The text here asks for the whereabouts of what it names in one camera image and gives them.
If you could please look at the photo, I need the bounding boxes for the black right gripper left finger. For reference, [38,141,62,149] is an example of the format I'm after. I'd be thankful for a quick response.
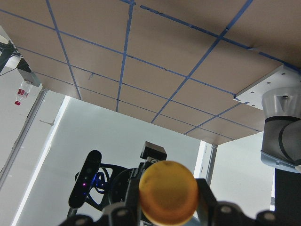
[59,202,140,226]

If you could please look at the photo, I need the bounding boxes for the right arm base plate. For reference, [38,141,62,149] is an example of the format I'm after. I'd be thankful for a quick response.
[234,65,301,110]

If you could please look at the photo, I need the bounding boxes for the plastic water bottle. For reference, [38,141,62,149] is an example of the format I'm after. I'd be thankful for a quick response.
[15,80,33,105]

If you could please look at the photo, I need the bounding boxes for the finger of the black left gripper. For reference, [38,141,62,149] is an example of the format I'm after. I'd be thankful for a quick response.
[196,178,217,221]

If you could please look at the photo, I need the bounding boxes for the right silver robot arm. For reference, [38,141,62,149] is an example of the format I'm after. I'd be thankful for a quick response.
[63,88,301,226]

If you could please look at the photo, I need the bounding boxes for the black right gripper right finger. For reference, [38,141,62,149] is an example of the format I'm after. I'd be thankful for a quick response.
[211,201,301,226]

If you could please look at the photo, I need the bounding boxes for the aluminium frame post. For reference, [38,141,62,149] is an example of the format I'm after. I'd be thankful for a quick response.
[0,88,48,188]

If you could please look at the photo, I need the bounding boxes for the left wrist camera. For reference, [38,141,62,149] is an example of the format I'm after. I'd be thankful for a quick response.
[68,150,102,209]

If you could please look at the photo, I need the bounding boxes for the yellow push button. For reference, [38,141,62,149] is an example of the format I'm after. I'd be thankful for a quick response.
[139,161,199,226]

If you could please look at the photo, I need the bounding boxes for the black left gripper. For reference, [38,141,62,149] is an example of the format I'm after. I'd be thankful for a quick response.
[108,162,150,212]

